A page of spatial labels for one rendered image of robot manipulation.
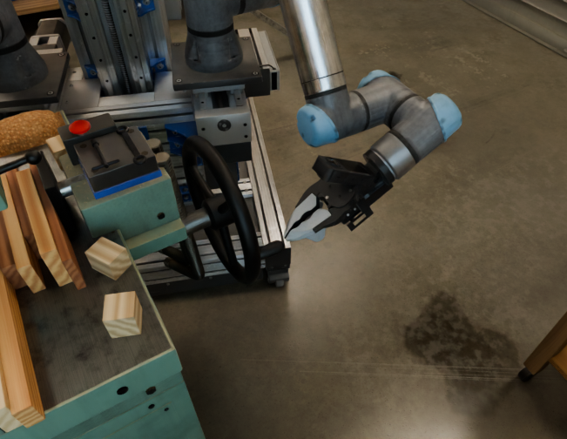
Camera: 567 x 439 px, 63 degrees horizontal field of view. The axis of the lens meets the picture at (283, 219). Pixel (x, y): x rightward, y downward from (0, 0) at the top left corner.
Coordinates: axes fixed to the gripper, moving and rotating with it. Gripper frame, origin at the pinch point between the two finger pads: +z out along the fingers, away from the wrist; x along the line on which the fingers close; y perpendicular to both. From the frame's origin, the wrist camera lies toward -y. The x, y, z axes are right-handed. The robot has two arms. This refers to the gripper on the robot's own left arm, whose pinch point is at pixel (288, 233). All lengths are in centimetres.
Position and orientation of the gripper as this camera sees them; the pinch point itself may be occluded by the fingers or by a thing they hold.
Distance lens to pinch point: 80.7
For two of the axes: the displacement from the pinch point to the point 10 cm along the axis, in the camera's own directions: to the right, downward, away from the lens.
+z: -7.7, 6.4, 0.6
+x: -4.8, -6.3, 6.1
